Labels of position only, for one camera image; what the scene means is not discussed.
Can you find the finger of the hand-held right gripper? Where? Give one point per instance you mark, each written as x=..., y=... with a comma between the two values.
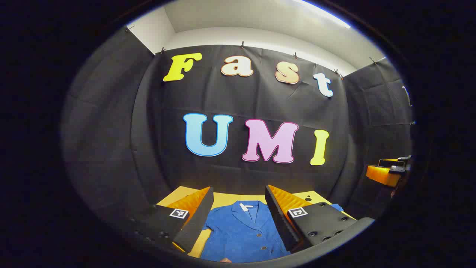
x=390, y=162
x=383, y=175

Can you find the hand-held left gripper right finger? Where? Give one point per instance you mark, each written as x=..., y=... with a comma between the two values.
x=279, y=219

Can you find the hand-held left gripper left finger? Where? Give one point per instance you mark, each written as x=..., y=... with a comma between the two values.
x=199, y=219

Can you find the blue button shirt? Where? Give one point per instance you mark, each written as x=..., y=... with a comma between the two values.
x=241, y=234

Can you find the black backdrop cloth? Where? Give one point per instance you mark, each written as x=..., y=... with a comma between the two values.
x=238, y=96

